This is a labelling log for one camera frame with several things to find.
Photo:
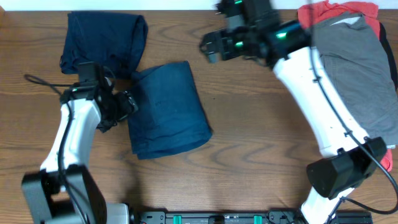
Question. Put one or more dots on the folded dark navy shorts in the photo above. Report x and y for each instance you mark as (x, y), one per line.
(113, 40)

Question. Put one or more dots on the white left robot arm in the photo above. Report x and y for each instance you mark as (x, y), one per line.
(63, 190)

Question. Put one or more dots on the grey shorts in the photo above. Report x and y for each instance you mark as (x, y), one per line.
(358, 67)

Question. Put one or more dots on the red garment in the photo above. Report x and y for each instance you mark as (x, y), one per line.
(312, 14)

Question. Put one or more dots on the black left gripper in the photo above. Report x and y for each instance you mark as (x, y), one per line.
(117, 107)

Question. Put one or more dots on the black garment under pile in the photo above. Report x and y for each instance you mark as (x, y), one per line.
(390, 56)

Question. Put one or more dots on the dark blue denim shorts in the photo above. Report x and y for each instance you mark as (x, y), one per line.
(170, 118)

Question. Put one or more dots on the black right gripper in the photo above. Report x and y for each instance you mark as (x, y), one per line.
(226, 37)

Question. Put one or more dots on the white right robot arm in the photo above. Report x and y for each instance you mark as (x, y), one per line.
(349, 155)

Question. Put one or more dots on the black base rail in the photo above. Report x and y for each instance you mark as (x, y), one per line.
(271, 217)

